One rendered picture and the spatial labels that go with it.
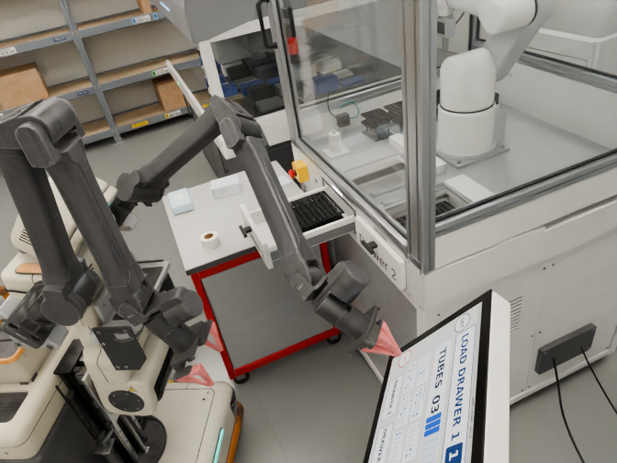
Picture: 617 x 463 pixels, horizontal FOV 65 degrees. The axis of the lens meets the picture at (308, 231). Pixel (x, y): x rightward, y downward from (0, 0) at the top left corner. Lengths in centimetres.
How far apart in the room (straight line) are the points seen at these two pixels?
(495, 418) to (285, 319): 149
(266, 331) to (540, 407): 117
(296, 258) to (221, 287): 98
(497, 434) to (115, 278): 70
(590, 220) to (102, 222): 139
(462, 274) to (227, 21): 147
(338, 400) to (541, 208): 123
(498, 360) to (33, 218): 82
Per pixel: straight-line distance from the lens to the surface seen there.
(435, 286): 141
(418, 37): 105
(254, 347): 222
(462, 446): 78
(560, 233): 165
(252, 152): 109
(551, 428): 224
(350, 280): 94
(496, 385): 82
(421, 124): 111
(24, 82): 527
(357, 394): 226
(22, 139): 84
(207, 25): 226
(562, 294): 189
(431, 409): 88
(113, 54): 567
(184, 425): 200
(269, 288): 203
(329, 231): 166
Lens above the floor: 184
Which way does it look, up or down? 35 degrees down
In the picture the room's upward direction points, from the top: 10 degrees counter-clockwise
